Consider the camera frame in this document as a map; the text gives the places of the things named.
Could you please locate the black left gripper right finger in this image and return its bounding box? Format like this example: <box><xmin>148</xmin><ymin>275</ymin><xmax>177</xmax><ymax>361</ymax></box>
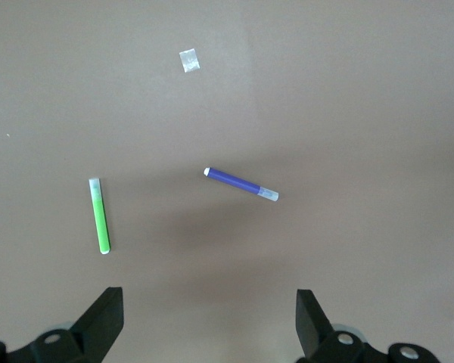
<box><xmin>295</xmin><ymin>289</ymin><xmax>389</xmax><ymax>363</ymax></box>

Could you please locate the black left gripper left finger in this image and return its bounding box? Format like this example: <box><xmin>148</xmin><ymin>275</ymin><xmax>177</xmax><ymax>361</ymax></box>
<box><xmin>8</xmin><ymin>286</ymin><xmax>124</xmax><ymax>363</ymax></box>

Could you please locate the purple marker with clear cap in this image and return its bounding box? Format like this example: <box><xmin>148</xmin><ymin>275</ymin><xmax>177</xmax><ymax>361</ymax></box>
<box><xmin>203</xmin><ymin>166</ymin><xmax>280</xmax><ymax>203</ymax></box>

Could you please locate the green marker with clear cap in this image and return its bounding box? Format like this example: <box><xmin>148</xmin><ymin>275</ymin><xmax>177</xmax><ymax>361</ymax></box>
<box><xmin>88</xmin><ymin>177</ymin><xmax>112</xmax><ymax>256</ymax></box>

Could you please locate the small clear tape piece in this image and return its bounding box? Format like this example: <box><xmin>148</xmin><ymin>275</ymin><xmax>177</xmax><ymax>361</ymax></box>
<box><xmin>179</xmin><ymin>48</ymin><xmax>202</xmax><ymax>73</ymax></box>

